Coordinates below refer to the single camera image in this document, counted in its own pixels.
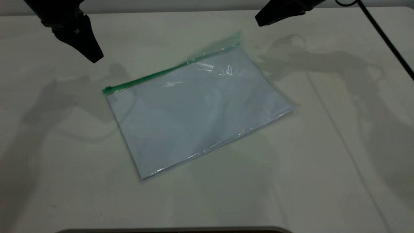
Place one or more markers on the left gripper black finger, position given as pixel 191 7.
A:
pixel 72 43
pixel 88 37

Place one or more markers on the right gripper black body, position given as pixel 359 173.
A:
pixel 307 5

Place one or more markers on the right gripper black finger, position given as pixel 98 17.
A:
pixel 284 19
pixel 275 11

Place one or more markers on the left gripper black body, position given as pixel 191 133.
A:
pixel 55 11

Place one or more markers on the clear zip bag green edge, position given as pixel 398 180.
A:
pixel 200 113

